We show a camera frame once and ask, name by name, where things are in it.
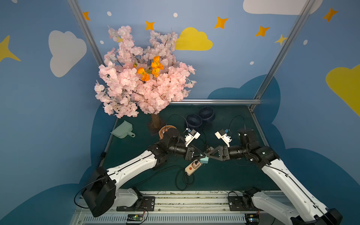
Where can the dark blue fan left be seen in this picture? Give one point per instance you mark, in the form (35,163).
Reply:
(194,121)

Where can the left green circuit board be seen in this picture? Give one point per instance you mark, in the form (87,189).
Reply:
(135,218)

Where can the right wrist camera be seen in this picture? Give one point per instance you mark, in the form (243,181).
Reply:
(224,137)

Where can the orange desk fan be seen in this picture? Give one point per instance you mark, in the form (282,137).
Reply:
(164,129)

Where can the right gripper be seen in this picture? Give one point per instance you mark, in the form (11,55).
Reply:
(223,153)

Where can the right green circuit board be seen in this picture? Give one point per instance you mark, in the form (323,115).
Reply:
(252,219)

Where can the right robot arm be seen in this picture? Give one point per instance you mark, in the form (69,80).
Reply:
(306,209)

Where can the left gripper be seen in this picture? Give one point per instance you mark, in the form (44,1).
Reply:
(190,153)

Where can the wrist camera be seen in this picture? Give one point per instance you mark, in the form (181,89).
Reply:
(224,137)
(192,134)

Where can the pink artificial blossom tree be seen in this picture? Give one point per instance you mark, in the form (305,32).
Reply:
(142,79)

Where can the mint green dustpan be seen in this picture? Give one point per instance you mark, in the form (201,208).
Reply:
(123,130)

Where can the dark blue fan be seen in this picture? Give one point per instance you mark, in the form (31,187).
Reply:
(207,114)
(194,121)

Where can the aluminium rail frame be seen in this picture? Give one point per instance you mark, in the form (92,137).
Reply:
(183,208)

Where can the teal USB charger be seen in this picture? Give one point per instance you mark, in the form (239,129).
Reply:
(204,160)

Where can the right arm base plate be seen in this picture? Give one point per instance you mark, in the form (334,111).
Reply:
(237,204)

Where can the dark blue fan right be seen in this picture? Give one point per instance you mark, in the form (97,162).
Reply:
(207,114)

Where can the green circuit board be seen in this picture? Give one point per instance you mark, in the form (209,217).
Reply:
(252,219)
(135,218)

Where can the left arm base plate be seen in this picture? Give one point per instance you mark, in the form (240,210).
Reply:
(146,202)

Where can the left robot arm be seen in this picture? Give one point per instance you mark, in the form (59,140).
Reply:
(103,190)

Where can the white red power strip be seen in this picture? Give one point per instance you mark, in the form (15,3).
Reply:
(192,167)

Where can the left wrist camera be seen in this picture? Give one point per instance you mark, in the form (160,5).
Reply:
(192,134)

